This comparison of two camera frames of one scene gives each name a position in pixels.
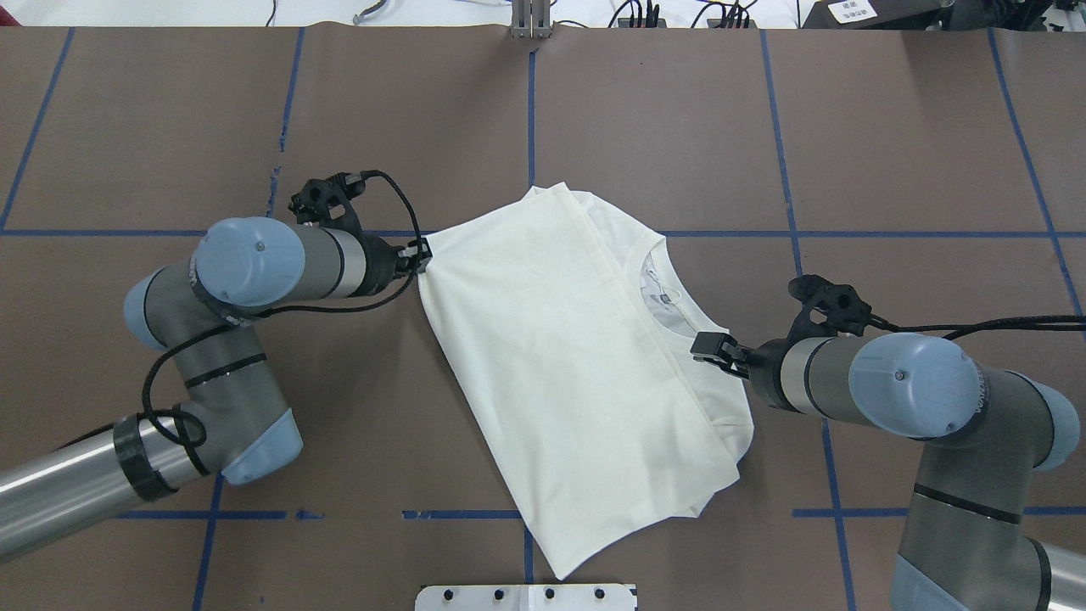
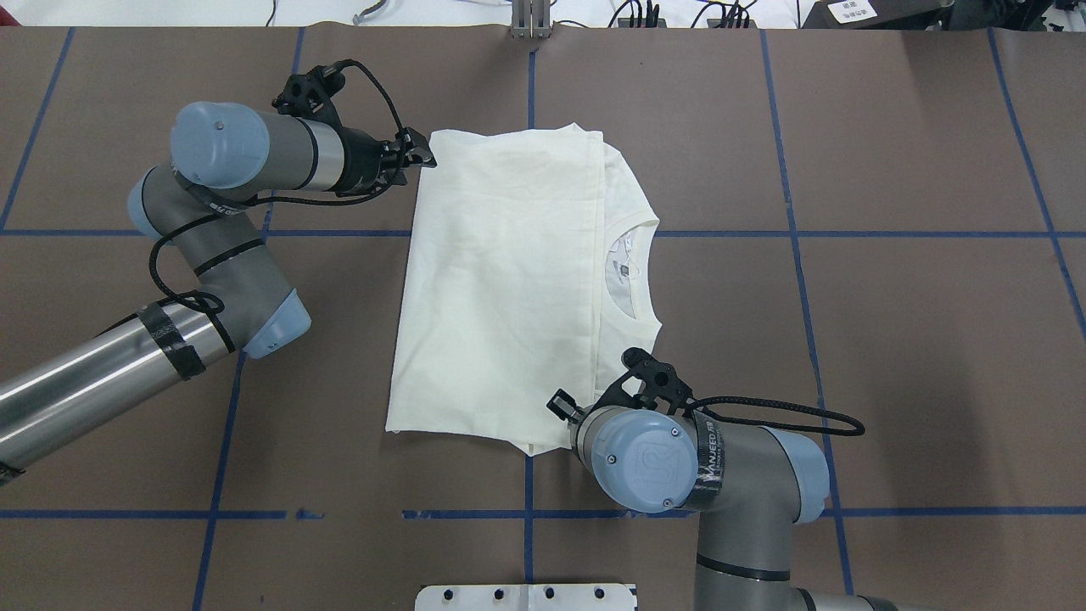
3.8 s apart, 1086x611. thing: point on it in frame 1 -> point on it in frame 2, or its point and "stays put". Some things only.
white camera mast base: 526,597 stays put
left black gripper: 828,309 -> 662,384
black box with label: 906,14 stays put
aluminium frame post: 530,19 stays put
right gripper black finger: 417,255 -> 416,151
